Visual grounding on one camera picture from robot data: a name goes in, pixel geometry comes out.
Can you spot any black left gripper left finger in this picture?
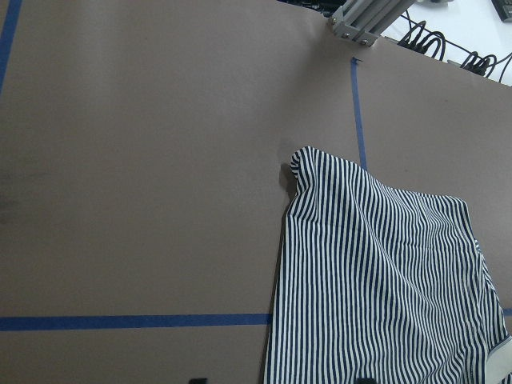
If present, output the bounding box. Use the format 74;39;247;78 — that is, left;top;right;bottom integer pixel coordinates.
189;378;207;384

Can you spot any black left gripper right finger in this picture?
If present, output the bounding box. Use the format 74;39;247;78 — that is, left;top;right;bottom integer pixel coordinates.
355;378;372;384

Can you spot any blue white striped polo shirt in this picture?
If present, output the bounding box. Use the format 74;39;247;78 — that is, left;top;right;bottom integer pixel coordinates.
264;146;511;383

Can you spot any aluminium frame post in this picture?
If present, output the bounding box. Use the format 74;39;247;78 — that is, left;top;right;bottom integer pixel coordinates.
328;0;415;46

